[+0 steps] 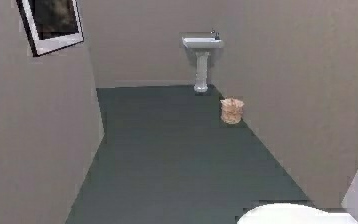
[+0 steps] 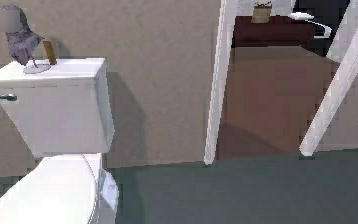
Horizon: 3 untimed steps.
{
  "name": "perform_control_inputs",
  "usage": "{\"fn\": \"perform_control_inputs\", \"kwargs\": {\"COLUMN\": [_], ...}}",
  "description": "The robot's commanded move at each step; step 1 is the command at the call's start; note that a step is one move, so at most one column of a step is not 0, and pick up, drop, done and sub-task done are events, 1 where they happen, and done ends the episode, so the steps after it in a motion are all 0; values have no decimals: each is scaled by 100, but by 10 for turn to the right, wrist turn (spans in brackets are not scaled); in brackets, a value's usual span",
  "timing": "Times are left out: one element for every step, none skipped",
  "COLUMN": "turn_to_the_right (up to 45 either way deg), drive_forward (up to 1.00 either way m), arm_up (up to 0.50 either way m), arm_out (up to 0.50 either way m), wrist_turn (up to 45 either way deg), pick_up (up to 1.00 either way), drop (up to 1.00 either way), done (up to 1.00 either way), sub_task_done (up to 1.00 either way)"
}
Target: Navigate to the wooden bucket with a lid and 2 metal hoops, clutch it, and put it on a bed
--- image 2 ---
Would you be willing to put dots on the white toilet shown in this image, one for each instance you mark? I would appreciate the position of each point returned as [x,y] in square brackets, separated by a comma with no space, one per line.
[60,116]

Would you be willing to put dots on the dark red wooden cabinet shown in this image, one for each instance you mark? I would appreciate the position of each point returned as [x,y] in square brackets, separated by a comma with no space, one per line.
[273,31]

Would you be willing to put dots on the tan paper bag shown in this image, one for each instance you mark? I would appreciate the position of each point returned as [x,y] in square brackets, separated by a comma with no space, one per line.
[261,13]

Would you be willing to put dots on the brown wooden stick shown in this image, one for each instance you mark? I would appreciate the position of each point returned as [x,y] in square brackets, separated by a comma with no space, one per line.
[50,52]

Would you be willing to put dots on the white curved lamp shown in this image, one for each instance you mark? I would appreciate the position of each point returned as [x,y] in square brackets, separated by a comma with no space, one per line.
[307,20]

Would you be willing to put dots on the grey bird figurine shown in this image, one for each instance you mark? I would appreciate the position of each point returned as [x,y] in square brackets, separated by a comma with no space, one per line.
[22,41]

